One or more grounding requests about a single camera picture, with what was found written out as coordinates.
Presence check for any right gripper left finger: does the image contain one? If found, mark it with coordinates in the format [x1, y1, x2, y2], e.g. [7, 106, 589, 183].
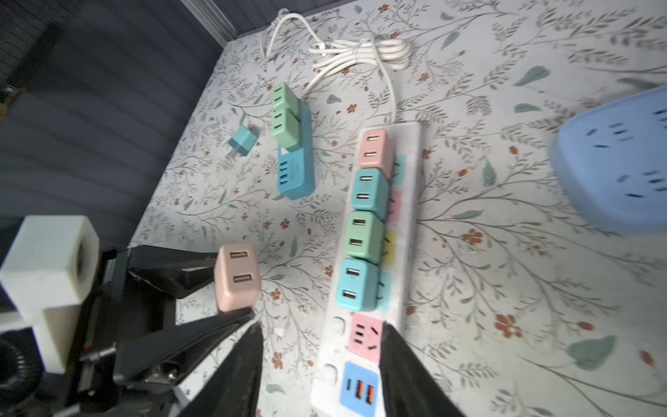
[180, 322, 263, 417]

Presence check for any floral table mat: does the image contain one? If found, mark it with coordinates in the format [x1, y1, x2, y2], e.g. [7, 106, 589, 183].
[131, 1, 666, 416]

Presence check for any teal charger cube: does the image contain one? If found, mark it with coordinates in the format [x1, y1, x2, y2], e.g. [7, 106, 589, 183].
[336, 258, 380, 312]
[229, 125, 258, 156]
[351, 168, 390, 222]

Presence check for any round light blue socket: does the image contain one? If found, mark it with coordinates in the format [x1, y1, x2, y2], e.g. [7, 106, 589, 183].
[550, 86, 666, 235]

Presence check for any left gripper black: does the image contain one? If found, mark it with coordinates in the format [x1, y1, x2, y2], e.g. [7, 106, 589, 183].
[53, 245, 255, 416]

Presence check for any teal blue power strip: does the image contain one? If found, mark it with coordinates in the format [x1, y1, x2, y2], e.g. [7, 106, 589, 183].
[277, 102, 315, 200]

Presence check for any long white power strip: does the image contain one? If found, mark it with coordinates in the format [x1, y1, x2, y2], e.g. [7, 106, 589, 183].
[311, 122, 422, 416]

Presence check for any coiled white power cable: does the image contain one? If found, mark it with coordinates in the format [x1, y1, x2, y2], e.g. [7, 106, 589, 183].
[259, 7, 413, 126]

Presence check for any green charger cube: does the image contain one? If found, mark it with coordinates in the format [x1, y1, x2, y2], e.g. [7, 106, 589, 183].
[271, 83, 302, 120]
[343, 210, 385, 265]
[271, 109, 302, 152]

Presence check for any pink charger cube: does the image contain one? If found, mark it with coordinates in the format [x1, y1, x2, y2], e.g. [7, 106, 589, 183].
[214, 243, 261, 313]
[359, 129, 395, 181]

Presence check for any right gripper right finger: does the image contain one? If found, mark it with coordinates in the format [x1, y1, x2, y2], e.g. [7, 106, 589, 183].
[379, 321, 464, 417]

